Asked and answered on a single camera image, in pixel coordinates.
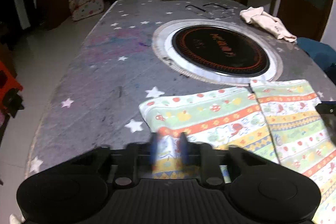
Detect pink dotted kids sofa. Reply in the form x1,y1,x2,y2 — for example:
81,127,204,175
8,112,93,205
68,0,104,22

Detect colourful patterned child shirt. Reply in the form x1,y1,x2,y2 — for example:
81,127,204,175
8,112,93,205
139,80,335,223

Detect red plastic stool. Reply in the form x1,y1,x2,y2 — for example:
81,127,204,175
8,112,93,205
0,62,24,118

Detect grey star-patterned table cover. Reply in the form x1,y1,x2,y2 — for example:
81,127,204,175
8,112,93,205
25,0,335,176

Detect blue cloth covered chair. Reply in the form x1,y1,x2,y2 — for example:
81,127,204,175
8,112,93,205
297,38,335,77

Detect round black induction cooker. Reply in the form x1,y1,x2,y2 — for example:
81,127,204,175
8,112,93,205
151,19,284,86

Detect cream beige garment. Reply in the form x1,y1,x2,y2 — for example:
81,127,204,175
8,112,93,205
240,7,297,43

